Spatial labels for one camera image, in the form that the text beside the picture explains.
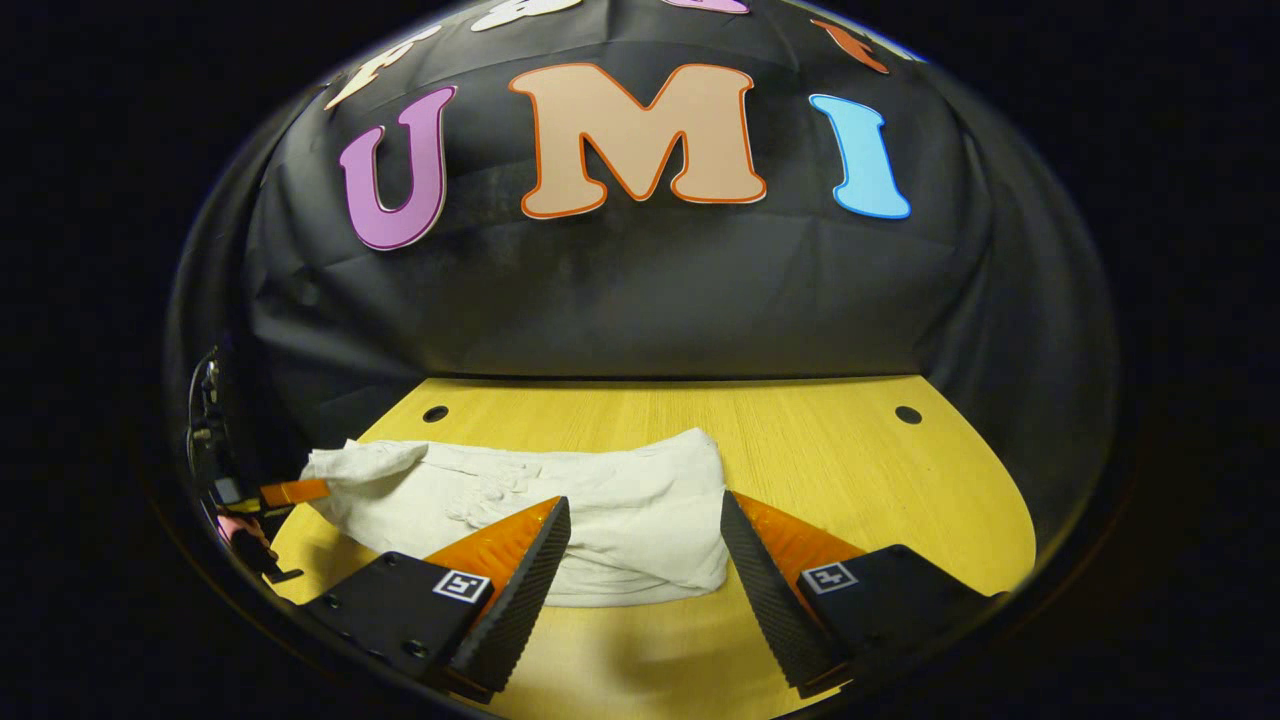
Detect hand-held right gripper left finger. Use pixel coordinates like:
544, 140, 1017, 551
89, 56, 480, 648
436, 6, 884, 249
298, 496, 572, 704

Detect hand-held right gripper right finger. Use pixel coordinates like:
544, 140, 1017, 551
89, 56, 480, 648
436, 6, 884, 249
720, 490, 1006, 699

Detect black backdrop cloth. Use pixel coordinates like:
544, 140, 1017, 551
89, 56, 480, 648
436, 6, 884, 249
165, 0, 1121, 561

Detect white jeans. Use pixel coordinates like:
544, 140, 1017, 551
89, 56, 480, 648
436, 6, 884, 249
300, 428, 731, 608

